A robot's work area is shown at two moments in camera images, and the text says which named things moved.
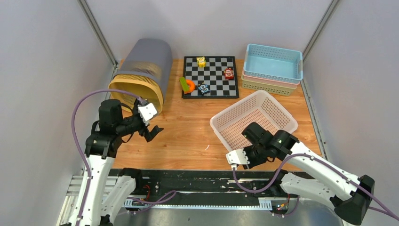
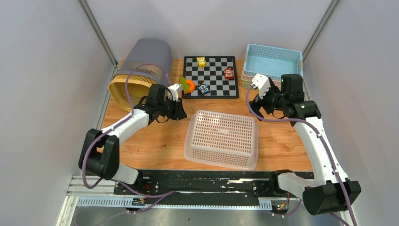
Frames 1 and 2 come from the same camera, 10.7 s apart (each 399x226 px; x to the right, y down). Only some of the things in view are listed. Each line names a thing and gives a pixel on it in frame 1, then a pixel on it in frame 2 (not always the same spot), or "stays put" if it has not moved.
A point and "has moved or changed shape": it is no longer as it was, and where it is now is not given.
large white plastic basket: x=258 y=107 has moved or changed shape
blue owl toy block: x=203 y=88 stays put
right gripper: x=252 y=162 -> x=256 y=104
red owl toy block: x=228 y=73 stays put
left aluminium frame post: x=83 y=5 stays put
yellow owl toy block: x=201 y=61 stays put
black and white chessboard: x=217 y=79 stays put
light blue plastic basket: x=270 y=61 stays put
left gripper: x=149 y=135 -> x=179 y=112
